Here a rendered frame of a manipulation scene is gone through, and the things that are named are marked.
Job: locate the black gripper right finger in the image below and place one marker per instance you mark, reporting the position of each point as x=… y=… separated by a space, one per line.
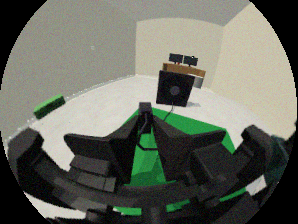
x=175 y=146

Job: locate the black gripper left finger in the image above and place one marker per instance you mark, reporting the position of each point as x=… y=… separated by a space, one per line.
x=118 y=147

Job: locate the green circuit board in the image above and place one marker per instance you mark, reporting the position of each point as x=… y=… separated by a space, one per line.
x=147 y=169

